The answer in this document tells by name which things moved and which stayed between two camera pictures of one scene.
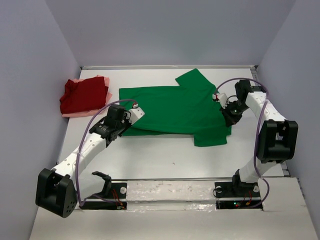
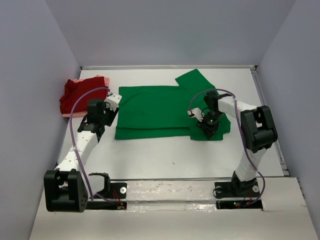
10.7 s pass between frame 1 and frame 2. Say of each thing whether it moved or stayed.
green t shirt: stayed
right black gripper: moved
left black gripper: moved
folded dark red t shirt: stayed
